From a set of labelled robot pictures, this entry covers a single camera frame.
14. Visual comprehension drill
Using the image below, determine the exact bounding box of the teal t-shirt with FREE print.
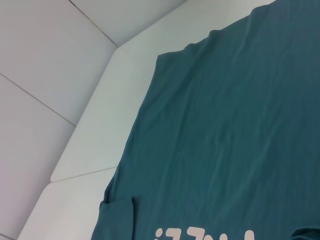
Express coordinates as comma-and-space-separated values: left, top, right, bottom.
89, 0, 320, 240

